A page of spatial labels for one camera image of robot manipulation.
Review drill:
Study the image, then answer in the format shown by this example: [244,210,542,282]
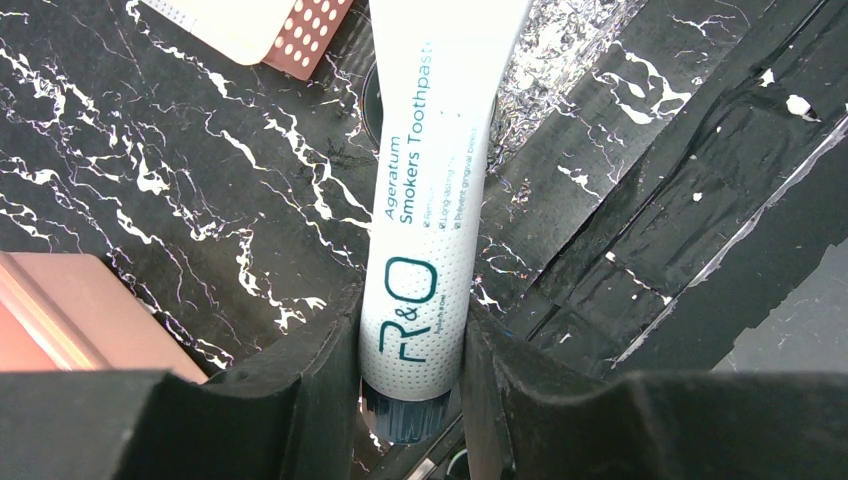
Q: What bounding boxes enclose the dark green mug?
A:
[360,63,383,148]

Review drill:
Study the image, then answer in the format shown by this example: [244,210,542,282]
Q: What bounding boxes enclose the clear textured oval tray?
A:
[487,0,645,172]

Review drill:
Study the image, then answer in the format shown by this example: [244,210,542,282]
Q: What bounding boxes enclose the white toothpaste tube blue cap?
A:
[358,1,531,445]

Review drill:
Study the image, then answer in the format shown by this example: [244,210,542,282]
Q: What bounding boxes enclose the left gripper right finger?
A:
[460,305,847,479]

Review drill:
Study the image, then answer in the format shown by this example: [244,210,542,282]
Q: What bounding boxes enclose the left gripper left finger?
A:
[1,283,362,479]

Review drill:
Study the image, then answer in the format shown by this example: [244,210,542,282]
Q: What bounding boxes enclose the pink perforated plastic basket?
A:
[139,0,356,82]

